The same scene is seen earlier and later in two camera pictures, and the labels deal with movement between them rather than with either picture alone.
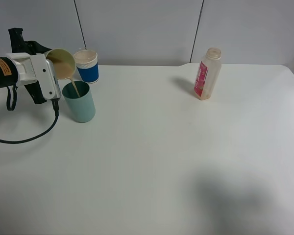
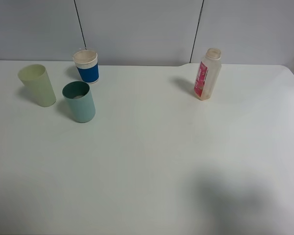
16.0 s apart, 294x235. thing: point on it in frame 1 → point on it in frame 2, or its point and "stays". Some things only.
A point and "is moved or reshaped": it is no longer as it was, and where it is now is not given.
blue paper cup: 86,63 stays
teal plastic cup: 82,108 stays
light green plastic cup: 63,62 is moved or reshaped
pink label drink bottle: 208,74 stays
